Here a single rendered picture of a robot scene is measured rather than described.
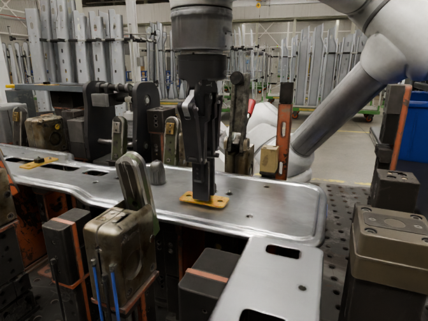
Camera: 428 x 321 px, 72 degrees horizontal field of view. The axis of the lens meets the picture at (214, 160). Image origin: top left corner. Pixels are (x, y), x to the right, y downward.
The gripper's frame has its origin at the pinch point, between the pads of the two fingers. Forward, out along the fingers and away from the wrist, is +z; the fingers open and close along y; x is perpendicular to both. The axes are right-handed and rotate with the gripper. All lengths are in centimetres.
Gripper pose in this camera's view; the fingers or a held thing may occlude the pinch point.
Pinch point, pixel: (203, 178)
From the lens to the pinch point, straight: 51.1
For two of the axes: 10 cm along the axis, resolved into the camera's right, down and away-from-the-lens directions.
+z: 0.0, 9.5, 3.1
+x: -9.3, -1.1, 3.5
